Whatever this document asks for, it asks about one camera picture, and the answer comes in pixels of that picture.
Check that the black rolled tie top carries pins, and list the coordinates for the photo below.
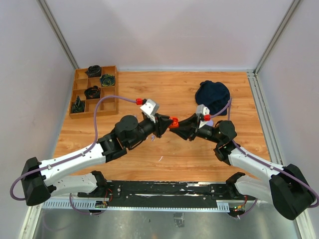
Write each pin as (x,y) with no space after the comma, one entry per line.
(94,71)

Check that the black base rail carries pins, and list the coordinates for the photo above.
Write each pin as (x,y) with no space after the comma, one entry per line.
(163,195)

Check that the dark green folded tie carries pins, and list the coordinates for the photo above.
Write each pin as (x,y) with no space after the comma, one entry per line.
(78,106)

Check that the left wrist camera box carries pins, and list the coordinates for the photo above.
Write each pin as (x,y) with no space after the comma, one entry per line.
(149,109)

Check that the orange earbud charging case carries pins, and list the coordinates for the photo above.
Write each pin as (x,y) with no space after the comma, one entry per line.
(175,123)

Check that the green yellow rolled tie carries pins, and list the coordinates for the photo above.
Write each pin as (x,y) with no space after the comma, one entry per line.
(107,80)

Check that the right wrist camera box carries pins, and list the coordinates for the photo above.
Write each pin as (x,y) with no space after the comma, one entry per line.
(203,115)

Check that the navy blue cloth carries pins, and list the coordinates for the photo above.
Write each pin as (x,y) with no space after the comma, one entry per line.
(214,95)

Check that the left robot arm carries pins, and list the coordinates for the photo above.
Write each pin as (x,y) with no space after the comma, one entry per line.
(42,179)

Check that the black orange rolled tie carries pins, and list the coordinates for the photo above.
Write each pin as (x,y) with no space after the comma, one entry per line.
(92,93)

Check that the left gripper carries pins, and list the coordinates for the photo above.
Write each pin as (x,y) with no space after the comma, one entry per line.
(161,124)

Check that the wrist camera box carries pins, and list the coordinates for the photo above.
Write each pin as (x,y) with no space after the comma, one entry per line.
(203,115)
(149,109)

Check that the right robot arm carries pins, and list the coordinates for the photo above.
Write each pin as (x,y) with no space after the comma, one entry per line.
(285,187)

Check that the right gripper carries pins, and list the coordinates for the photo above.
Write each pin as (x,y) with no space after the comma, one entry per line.
(189,128)

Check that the wooden compartment tray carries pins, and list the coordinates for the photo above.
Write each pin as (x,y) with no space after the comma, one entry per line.
(90,85)

